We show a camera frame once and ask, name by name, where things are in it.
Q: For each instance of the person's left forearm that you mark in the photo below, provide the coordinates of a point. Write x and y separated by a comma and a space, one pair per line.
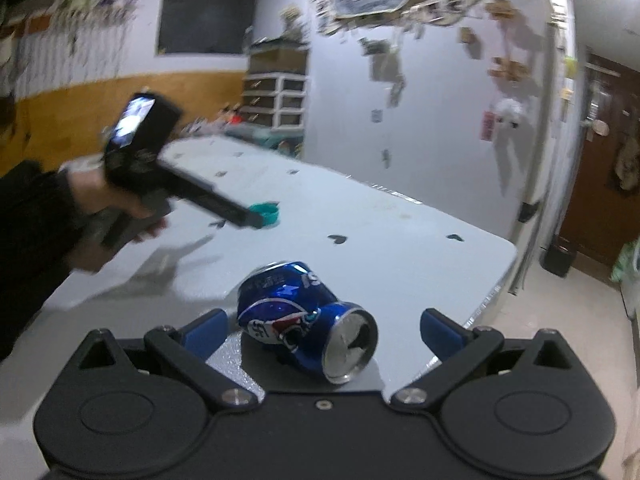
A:
30, 245

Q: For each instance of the wooden toy plane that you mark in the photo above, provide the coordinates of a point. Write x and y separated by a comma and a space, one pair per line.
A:
507, 67

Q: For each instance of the glass tank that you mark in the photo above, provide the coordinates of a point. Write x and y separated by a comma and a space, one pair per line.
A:
277, 57

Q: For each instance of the hanging cloth bag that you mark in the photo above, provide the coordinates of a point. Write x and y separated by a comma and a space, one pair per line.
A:
627, 162

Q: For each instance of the white drawer cabinet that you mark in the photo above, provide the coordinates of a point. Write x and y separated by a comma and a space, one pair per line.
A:
275, 100

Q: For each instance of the teal plastic lid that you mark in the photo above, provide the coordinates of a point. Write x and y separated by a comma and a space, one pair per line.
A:
266, 212

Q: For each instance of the pink paper tag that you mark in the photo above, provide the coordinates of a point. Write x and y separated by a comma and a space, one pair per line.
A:
486, 127

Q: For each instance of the white plush toy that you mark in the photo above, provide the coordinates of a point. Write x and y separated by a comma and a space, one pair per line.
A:
510, 112

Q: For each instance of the row of hanging ornaments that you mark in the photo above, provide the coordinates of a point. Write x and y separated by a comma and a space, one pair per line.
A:
95, 20

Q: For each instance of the teal plastic tray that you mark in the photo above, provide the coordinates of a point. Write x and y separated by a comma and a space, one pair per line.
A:
260, 137

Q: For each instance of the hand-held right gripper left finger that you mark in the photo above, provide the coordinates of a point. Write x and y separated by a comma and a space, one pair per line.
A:
205, 332

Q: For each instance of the white refrigerator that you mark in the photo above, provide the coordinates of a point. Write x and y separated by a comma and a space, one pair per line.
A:
547, 110

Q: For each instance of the dried flower bunch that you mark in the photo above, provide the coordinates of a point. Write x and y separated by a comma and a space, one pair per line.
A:
294, 22

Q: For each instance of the green plastic bag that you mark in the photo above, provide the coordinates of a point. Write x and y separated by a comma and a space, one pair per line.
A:
626, 262

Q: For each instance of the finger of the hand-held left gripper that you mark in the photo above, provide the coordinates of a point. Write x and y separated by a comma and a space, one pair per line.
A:
220, 205

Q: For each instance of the dark wooden door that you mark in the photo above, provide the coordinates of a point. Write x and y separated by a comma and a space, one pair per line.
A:
600, 185

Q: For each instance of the crushed blue soda can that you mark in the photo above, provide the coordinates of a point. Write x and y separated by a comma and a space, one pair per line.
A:
300, 310

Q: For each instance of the person's left hand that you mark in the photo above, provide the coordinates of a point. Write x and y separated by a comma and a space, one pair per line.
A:
112, 200

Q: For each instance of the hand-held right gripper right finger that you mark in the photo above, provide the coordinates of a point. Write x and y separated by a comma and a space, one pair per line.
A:
440, 332

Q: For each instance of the small black floor bin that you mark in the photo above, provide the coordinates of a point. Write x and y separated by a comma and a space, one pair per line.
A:
558, 259

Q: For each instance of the black chalkboard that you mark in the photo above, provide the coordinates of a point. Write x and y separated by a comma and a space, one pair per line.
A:
210, 5

